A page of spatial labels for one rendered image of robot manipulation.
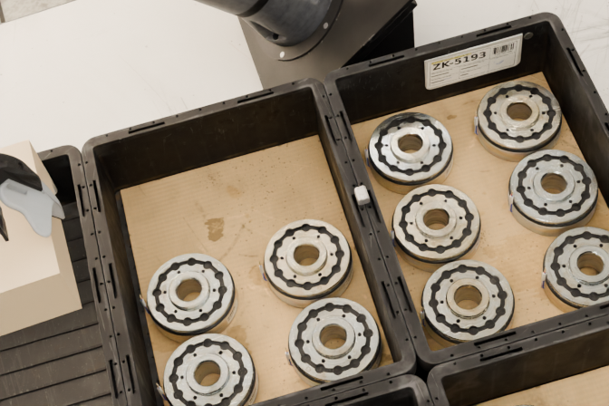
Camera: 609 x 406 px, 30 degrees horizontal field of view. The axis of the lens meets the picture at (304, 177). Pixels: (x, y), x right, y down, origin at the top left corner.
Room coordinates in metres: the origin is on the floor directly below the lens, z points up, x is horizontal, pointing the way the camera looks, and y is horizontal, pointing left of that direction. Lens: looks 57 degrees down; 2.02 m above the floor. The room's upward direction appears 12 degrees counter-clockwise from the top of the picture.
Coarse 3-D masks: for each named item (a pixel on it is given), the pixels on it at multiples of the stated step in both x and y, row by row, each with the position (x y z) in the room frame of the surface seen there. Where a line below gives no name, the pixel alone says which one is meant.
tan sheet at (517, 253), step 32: (480, 96) 0.84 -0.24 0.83; (352, 128) 0.83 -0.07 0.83; (448, 128) 0.80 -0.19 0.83; (480, 160) 0.74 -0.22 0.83; (384, 192) 0.72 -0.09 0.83; (480, 192) 0.70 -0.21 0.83; (512, 224) 0.64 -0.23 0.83; (608, 224) 0.62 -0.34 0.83; (480, 256) 0.61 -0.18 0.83; (512, 256) 0.60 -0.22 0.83; (416, 288) 0.59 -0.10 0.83; (512, 288) 0.56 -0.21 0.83
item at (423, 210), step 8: (424, 208) 0.67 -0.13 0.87; (432, 208) 0.67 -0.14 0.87; (440, 208) 0.66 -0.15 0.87; (448, 208) 0.66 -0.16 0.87; (416, 216) 0.66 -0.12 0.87; (424, 216) 0.66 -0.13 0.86; (448, 216) 0.65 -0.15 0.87; (456, 216) 0.65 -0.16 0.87; (416, 224) 0.65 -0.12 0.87; (424, 224) 0.65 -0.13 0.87; (448, 224) 0.64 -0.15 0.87; (456, 224) 0.64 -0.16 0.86; (424, 232) 0.64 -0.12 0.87; (432, 232) 0.63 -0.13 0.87; (440, 232) 0.63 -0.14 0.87; (448, 232) 0.63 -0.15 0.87
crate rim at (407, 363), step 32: (256, 96) 0.83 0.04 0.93; (320, 96) 0.81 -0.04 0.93; (128, 128) 0.82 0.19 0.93; (160, 128) 0.81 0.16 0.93; (96, 192) 0.75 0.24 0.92; (352, 192) 0.67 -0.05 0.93; (96, 224) 0.70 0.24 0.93; (384, 288) 0.55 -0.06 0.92; (128, 352) 0.53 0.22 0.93; (128, 384) 0.50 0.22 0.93; (320, 384) 0.45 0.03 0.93; (352, 384) 0.45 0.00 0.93
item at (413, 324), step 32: (480, 32) 0.86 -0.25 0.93; (512, 32) 0.85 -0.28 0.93; (384, 64) 0.84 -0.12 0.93; (576, 64) 0.78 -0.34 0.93; (608, 128) 0.69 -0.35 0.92; (352, 160) 0.71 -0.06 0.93; (384, 224) 0.62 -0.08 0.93; (384, 256) 0.58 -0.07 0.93; (416, 320) 0.50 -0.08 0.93; (544, 320) 0.47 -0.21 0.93; (576, 320) 0.47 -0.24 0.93; (416, 352) 0.47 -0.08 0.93; (448, 352) 0.46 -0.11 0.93; (480, 352) 0.45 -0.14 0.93
